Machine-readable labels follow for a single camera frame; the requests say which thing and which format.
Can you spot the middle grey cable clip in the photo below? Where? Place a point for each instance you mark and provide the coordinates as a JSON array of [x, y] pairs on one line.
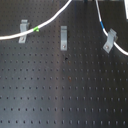
[[63, 45]]

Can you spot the grey cable clip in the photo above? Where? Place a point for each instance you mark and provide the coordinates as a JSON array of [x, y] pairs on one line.
[[24, 26], [111, 38], [63, 45]]

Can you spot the left grey cable clip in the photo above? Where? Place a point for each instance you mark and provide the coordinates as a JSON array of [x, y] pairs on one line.
[[24, 26]]

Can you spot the right grey cable clip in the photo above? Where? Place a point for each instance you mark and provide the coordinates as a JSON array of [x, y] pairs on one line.
[[111, 38]]

